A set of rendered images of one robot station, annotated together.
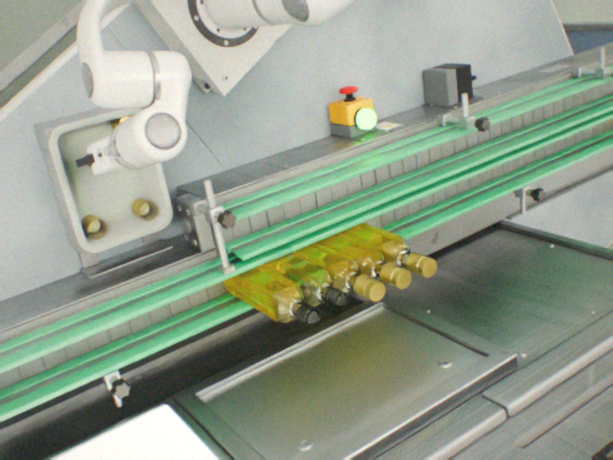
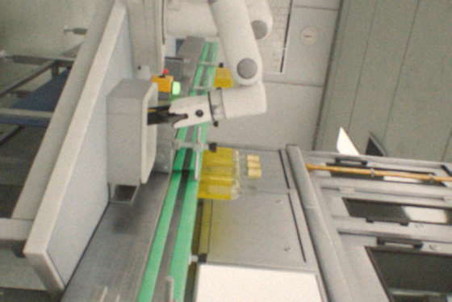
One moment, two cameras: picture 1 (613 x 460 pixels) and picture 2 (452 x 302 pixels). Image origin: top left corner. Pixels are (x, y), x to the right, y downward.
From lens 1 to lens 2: 1.23 m
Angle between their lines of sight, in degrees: 56
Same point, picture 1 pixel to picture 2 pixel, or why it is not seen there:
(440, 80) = (176, 66)
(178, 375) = not seen: hidden behind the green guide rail
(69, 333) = (182, 233)
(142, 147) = (264, 106)
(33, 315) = (147, 232)
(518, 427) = (326, 214)
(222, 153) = not seen: hidden behind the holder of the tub
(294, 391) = (244, 233)
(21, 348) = (168, 251)
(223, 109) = not seen: hidden behind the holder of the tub
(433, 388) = (291, 211)
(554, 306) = (265, 171)
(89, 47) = (254, 50)
